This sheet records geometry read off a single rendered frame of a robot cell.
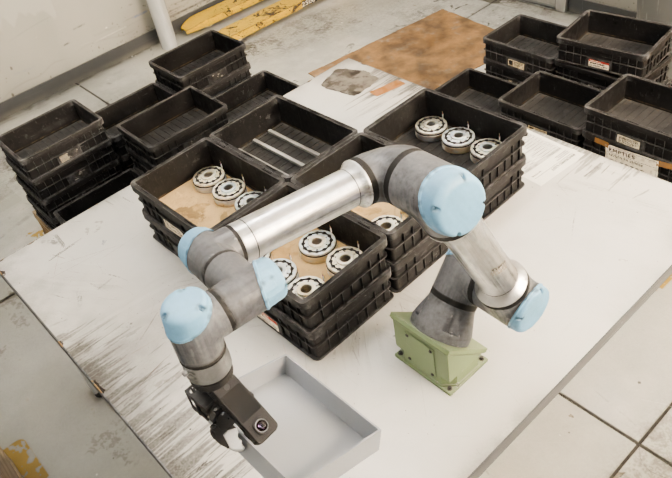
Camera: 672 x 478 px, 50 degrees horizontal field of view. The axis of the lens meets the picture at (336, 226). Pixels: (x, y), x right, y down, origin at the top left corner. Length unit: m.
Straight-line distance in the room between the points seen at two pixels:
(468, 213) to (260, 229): 0.36
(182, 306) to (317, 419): 0.45
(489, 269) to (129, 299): 1.16
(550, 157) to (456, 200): 1.22
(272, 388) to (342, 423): 0.16
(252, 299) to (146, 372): 0.94
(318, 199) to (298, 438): 0.44
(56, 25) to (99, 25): 0.29
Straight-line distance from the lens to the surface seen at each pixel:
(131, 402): 1.96
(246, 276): 1.10
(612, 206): 2.27
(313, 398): 1.45
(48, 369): 3.18
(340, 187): 1.29
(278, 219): 1.23
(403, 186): 1.27
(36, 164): 3.33
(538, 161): 2.43
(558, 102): 3.32
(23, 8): 4.97
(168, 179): 2.32
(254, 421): 1.17
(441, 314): 1.67
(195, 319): 1.05
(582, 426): 2.59
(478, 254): 1.40
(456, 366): 1.73
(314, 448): 1.36
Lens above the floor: 2.15
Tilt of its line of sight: 40 degrees down
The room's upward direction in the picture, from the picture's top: 11 degrees counter-clockwise
